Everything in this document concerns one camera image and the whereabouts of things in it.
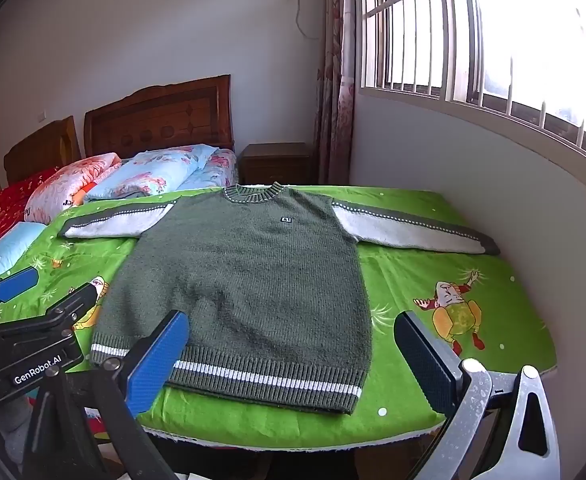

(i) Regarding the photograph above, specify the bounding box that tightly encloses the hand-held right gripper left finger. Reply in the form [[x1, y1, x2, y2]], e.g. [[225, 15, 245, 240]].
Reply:
[[23, 309, 191, 480]]

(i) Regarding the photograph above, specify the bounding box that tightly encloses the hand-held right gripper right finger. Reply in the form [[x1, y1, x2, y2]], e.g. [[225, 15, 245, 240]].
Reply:
[[393, 310, 561, 480]]

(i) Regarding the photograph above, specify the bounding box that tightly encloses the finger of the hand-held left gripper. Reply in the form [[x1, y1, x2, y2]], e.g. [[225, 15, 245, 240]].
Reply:
[[23, 282, 98, 333], [0, 266, 40, 311]]

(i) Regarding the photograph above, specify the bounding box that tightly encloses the green knitted sweater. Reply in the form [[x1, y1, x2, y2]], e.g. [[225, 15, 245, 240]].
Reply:
[[59, 182, 501, 416]]

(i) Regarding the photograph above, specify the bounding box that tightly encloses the light blue pillow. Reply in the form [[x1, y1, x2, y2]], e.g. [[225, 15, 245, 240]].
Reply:
[[0, 221, 48, 286]]

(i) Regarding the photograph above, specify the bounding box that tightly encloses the green cartoon bed sheet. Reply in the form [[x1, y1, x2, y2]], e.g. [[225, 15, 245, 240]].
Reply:
[[3, 185, 558, 448]]

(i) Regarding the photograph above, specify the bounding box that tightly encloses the pink floral pillow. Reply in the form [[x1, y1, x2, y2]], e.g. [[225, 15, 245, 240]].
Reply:
[[24, 152, 122, 225]]

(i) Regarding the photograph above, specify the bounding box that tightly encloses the small wooden headboard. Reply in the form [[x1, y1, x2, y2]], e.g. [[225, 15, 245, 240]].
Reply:
[[4, 115, 82, 184]]

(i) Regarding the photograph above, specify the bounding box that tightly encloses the light blue floral quilt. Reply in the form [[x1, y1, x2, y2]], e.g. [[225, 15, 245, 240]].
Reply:
[[84, 143, 238, 203]]

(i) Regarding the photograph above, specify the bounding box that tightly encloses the large carved wooden headboard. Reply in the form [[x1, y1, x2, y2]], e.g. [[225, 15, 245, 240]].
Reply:
[[83, 74, 236, 158]]

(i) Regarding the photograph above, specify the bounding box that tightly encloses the wooden nightstand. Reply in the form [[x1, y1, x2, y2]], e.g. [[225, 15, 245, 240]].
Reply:
[[237, 142, 316, 186]]

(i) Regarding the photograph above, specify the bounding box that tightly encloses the pink floral curtain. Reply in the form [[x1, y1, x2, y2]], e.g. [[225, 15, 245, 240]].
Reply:
[[313, 0, 358, 186]]

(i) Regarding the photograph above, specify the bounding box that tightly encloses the window with metal grille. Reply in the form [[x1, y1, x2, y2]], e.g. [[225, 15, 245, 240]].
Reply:
[[358, 0, 586, 161]]

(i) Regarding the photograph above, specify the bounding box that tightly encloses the thin wall cable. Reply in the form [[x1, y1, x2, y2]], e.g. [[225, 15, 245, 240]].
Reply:
[[295, 0, 318, 41]]

